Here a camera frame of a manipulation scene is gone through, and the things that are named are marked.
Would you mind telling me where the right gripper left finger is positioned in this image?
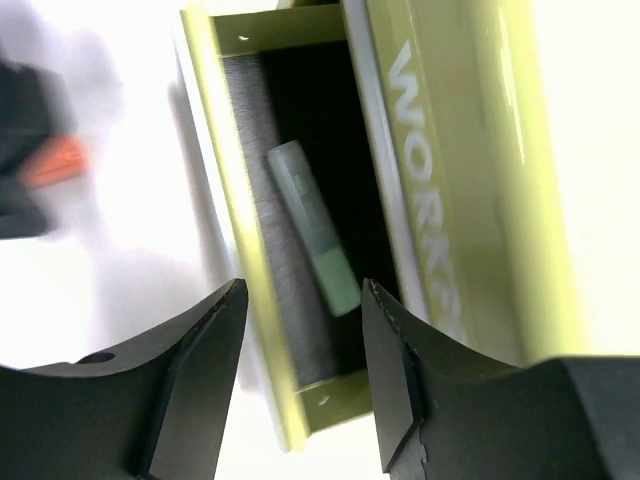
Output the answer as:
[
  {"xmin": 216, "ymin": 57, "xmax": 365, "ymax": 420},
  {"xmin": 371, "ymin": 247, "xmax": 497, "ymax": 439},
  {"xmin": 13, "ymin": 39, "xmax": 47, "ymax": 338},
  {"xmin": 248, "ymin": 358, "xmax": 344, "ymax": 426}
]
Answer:
[{"xmin": 1, "ymin": 279, "xmax": 248, "ymax": 479}]

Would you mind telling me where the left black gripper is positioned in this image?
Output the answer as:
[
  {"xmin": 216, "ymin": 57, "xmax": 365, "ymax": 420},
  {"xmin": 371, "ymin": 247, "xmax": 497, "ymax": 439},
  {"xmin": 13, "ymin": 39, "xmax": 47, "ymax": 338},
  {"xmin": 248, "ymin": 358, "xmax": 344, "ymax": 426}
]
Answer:
[{"xmin": 1, "ymin": 60, "xmax": 68, "ymax": 238}]

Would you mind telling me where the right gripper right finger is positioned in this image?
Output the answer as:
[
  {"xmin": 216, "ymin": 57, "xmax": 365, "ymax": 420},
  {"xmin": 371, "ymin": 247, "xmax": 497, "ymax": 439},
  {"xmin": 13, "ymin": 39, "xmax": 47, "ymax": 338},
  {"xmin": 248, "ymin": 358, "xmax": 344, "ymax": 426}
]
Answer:
[{"xmin": 362, "ymin": 280, "xmax": 639, "ymax": 479}]

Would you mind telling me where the orange highlighter marker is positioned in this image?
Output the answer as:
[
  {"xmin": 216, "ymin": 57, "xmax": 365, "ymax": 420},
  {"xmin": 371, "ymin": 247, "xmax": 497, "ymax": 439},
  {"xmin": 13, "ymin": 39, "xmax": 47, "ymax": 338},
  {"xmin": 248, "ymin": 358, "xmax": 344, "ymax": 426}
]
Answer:
[{"xmin": 19, "ymin": 135, "xmax": 89, "ymax": 188}]

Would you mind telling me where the green highlighter marker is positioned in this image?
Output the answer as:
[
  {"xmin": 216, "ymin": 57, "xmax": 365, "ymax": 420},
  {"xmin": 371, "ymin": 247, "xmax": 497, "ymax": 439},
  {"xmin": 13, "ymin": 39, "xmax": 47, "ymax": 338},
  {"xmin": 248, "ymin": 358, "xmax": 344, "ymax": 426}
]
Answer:
[{"xmin": 267, "ymin": 141, "xmax": 361, "ymax": 317}]

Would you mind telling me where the green drawer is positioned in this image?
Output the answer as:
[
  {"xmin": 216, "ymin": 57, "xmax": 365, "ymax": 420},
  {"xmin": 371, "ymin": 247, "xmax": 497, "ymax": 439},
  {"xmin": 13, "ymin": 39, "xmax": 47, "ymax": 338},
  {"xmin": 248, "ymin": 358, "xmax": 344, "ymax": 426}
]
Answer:
[{"xmin": 180, "ymin": 1, "xmax": 398, "ymax": 451}]

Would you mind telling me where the green metal tool chest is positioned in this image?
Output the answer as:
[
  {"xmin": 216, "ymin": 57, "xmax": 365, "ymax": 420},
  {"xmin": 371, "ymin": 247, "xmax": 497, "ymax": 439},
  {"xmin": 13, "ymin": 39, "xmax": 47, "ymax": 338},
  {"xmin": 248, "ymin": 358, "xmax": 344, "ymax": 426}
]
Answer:
[{"xmin": 343, "ymin": 1, "xmax": 595, "ymax": 366}]

